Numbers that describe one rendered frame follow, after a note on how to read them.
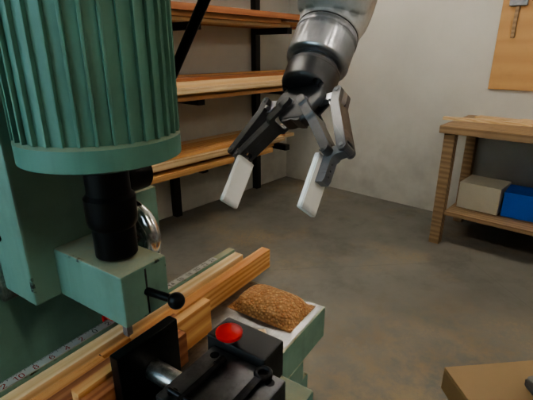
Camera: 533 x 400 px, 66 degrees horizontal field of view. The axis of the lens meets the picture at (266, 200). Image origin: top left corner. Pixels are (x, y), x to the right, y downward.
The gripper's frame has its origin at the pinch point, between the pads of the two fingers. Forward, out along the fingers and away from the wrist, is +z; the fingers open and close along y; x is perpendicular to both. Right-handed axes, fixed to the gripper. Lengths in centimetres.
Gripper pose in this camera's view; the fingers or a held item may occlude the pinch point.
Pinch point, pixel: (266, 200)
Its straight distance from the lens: 51.7
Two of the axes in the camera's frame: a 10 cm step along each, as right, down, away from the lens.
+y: -7.1, -0.6, 7.0
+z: -3.3, 9.0, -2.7
